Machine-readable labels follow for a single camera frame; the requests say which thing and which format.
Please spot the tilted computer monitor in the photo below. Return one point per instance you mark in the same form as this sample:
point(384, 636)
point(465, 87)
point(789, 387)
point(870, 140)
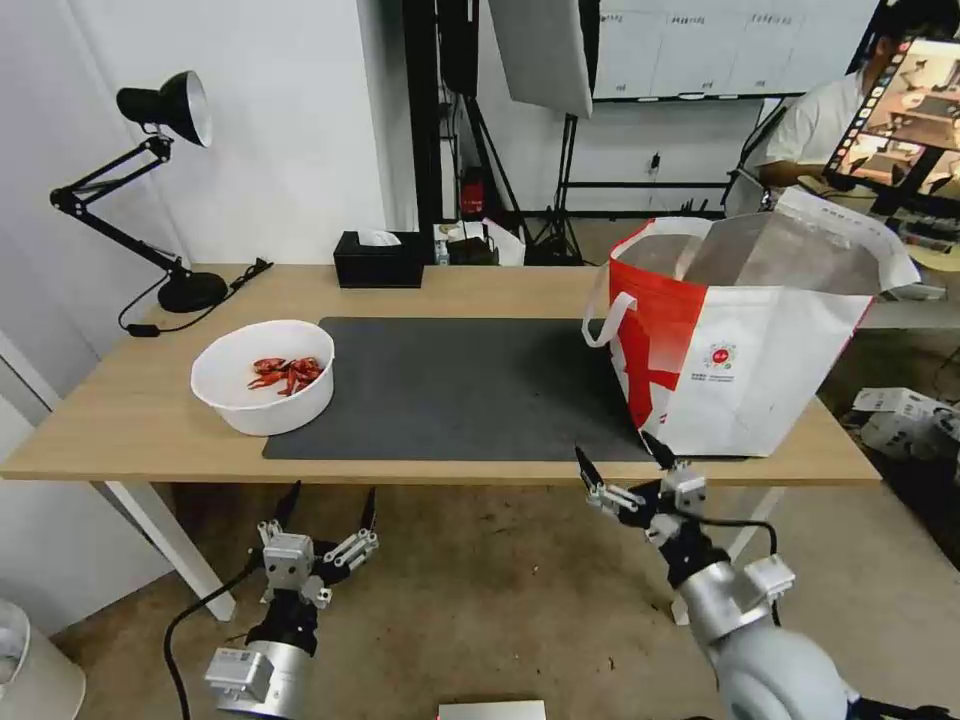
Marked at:
point(900, 112)

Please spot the black light stand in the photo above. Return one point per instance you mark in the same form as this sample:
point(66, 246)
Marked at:
point(566, 187)

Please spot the white printed cardboard boxes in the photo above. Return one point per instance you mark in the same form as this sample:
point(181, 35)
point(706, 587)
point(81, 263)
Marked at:
point(907, 424)

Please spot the dark grey desk mat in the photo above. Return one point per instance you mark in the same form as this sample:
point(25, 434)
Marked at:
point(465, 390)

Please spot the red crayfish shells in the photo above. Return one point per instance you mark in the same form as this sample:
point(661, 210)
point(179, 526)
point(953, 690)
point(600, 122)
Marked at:
point(289, 373)

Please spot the red canister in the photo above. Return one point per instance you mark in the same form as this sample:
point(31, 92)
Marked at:
point(472, 196)

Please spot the white bin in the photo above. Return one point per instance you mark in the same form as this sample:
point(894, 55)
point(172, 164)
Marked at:
point(37, 667)

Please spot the black desk lamp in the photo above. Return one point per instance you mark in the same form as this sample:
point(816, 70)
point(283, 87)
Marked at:
point(184, 285)

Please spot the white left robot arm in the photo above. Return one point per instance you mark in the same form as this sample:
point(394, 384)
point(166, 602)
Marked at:
point(259, 675)

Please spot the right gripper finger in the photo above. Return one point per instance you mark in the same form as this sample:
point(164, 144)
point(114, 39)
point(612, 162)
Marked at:
point(611, 496)
point(664, 456)

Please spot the black tissue box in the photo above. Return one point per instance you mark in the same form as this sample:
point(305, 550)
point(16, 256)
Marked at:
point(379, 266)

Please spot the robot front shell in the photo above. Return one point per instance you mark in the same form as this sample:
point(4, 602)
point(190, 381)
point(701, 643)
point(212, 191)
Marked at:
point(491, 711)

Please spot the person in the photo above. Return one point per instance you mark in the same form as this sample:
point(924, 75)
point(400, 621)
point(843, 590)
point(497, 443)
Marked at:
point(814, 127)

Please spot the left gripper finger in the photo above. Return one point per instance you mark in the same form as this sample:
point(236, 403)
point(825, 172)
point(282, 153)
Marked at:
point(279, 517)
point(352, 547)

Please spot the white tissue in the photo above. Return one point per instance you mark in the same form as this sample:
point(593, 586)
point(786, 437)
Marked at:
point(377, 238)

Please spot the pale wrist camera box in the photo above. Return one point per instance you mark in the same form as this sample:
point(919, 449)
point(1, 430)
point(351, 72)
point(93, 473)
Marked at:
point(287, 562)
point(684, 491)

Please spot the white softbox light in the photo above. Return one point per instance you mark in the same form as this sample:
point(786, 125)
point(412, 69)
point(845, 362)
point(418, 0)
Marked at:
point(544, 52)

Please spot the black metal frame post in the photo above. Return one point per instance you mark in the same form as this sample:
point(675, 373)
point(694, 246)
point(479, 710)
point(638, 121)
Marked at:
point(422, 127)

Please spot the whiteboard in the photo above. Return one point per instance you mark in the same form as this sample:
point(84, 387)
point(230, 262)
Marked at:
point(712, 45)

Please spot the white red takeout bag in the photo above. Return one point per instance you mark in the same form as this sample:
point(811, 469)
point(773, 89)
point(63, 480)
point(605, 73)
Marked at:
point(720, 352)

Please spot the white round bowl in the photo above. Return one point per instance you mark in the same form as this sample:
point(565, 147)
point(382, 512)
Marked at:
point(225, 405)

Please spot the wooden table with white legs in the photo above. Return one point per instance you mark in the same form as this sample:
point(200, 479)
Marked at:
point(112, 420)

